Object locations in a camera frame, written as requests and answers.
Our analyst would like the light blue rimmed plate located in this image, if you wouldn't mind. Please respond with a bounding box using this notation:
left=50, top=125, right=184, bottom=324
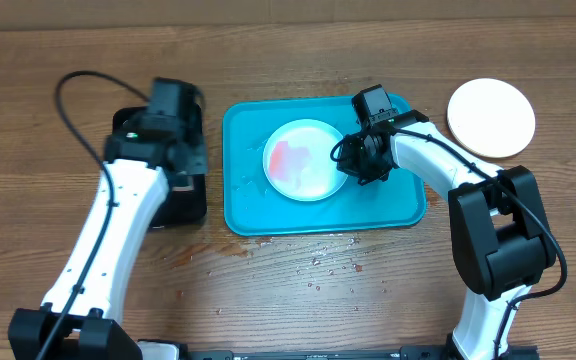
left=262, top=119, right=347, bottom=202

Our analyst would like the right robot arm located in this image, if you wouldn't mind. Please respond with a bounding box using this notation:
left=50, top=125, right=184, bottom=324
left=330, top=85, right=568, bottom=359

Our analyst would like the teal plastic serving tray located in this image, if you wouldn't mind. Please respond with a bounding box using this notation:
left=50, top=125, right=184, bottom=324
left=222, top=96, right=426, bottom=236

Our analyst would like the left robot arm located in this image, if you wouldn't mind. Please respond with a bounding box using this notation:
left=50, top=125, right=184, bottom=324
left=8, top=72, right=208, bottom=359

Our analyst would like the black plastic tray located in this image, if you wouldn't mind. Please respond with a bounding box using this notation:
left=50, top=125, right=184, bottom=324
left=110, top=102, right=208, bottom=229

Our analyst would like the white plate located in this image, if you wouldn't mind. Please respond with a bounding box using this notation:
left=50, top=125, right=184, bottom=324
left=447, top=78, right=536, bottom=158

